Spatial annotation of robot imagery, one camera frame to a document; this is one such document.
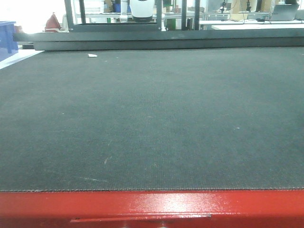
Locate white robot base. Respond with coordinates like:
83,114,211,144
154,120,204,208
130,0,154,23

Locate dark grey table mat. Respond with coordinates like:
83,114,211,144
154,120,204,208
0,47,304,191

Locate red metal table edge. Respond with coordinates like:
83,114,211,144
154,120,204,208
0,190,304,228

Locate dark red object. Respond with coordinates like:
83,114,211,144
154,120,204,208
45,12,61,32

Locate white background table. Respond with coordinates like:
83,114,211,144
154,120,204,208
199,19,304,30

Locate blue plastic bin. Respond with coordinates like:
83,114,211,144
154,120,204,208
0,21,19,61

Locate grey laptop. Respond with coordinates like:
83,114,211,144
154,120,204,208
269,4,298,21

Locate black metal frame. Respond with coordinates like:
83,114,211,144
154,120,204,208
14,0,304,51

